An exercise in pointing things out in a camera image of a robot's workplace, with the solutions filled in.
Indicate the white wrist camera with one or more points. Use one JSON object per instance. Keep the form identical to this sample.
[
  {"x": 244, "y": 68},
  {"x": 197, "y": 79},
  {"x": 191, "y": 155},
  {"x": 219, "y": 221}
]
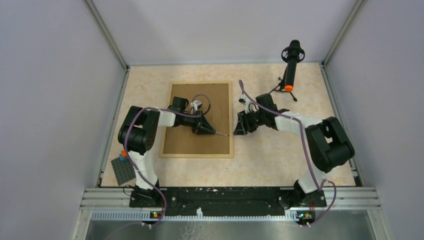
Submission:
[
  {"x": 195, "y": 106},
  {"x": 246, "y": 102}
]

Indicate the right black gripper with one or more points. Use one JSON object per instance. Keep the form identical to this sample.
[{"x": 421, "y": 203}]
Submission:
[{"x": 243, "y": 126}]

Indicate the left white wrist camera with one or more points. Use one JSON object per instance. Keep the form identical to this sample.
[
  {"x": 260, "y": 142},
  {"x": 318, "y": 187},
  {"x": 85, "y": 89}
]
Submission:
[{"x": 195, "y": 106}]

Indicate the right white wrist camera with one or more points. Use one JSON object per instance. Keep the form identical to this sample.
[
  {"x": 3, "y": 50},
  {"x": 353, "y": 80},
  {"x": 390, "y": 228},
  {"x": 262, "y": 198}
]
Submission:
[{"x": 246, "y": 102}]

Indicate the aluminium front rail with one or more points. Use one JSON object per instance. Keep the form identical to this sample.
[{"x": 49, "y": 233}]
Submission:
[{"x": 112, "y": 204}]

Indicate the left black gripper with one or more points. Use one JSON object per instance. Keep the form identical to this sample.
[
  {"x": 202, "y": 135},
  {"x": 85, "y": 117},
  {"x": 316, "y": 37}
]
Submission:
[{"x": 202, "y": 126}]

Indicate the wooden picture frame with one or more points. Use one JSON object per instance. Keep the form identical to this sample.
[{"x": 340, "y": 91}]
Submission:
[{"x": 180, "y": 142}]

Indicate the black microphone orange tip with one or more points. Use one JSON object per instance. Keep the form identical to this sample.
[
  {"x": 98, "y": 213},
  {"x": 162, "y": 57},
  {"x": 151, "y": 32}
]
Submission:
[{"x": 292, "y": 55}]

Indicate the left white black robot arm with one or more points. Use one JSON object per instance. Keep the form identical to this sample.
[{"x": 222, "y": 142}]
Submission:
[{"x": 138, "y": 132}]

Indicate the black mini tripod stand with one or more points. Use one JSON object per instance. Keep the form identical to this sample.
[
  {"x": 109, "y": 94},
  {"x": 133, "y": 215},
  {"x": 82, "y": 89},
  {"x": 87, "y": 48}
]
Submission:
[{"x": 280, "y": 87}]

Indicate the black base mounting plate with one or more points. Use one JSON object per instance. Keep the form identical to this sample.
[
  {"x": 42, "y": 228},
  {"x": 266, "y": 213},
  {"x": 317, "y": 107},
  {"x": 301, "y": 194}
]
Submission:
[{"x": 258, "y": 201}]

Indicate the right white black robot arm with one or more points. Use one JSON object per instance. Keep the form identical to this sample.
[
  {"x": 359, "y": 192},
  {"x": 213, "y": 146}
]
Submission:
[{"x": 325, "y": 142}]

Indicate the grey lego baseplate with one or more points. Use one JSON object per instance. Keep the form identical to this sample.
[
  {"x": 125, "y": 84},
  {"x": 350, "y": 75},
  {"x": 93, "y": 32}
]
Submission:
[{"x": 123, "y": 170}]

